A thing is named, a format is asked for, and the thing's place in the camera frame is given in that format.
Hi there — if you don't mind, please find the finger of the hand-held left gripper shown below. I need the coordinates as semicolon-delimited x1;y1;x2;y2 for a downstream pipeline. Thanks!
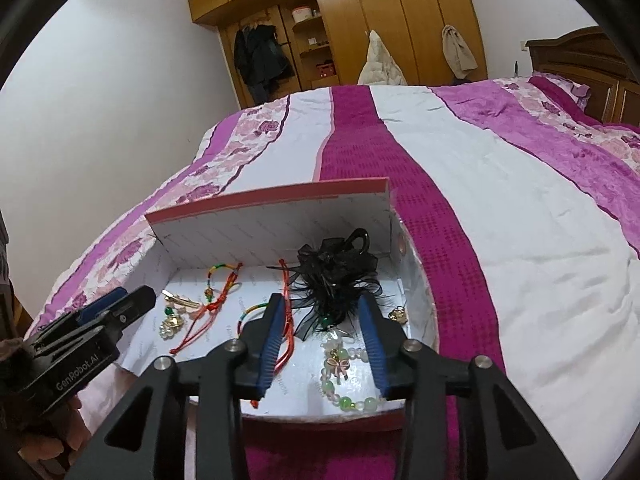
75;287;128;323
100;285;157;333

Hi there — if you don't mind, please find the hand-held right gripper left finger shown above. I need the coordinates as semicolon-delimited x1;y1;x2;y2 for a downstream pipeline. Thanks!
85;294;287;480

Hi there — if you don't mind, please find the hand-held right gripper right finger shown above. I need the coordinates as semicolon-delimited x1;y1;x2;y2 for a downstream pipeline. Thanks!
357;292;581;480

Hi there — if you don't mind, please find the multicolour woven bracelet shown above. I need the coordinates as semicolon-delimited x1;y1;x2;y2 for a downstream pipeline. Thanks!
236;301;273;341

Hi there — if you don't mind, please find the cluster of gold earrings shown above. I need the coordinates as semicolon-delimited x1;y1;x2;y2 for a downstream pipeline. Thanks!
159;316;187;342

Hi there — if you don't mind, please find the gold hair clip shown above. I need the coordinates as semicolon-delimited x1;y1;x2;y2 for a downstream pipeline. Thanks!
161;289;202;310

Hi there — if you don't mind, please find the plain red cord bracelet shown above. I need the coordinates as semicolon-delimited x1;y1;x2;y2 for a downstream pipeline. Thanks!
250;258;296;408

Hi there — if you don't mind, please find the green and white bead bracelet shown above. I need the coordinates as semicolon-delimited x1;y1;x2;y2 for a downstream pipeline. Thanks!
312;327;388;413

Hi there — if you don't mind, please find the red and white cardboard box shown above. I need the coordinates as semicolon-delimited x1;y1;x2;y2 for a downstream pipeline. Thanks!
117;178;441;423

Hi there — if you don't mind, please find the person's left hand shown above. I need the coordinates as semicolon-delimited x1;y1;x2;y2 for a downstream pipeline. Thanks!
19;394;95;480

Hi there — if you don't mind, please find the black feathered hair clip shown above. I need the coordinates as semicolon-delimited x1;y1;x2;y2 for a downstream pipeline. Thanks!
267;227;383;346

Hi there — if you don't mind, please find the bed with purple white quilt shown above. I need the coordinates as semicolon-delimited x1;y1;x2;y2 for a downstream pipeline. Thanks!
25;72;640;480

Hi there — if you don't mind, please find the dark hanging jacket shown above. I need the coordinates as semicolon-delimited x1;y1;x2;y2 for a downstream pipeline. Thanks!
233;22;296;106

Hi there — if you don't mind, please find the cream hanging jacket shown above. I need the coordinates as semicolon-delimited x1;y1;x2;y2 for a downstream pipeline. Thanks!
357;30;408;87

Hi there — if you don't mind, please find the beige hanging cloth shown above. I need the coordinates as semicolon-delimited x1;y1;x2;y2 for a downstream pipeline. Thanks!
441;24;478;80

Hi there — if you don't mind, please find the pink floral pillow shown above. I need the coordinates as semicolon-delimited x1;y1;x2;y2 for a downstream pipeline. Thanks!
530;72;593;111

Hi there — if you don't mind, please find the wooden wardrobe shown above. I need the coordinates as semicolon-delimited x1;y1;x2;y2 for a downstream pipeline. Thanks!
187;0;488;108

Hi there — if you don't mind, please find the wooden headboard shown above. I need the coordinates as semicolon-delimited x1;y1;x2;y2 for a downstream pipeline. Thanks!
525;25;640;126

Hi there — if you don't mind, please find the beaded red cord bracelet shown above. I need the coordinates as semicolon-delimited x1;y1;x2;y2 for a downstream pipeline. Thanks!
170;261;244;356

